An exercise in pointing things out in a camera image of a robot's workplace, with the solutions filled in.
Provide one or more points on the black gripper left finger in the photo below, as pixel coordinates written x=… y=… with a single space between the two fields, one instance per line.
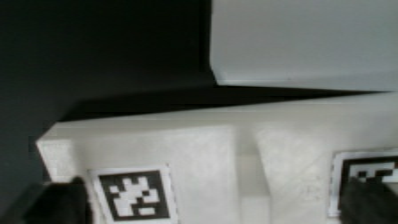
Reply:
x=51 y=204

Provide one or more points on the white cabinet box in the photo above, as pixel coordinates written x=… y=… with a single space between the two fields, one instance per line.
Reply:
x=305 y=43

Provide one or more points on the white door panel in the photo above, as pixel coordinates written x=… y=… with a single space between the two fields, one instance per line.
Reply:
x=240 y=165

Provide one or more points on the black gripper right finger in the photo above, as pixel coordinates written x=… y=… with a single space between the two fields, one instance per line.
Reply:
x=367 y=203

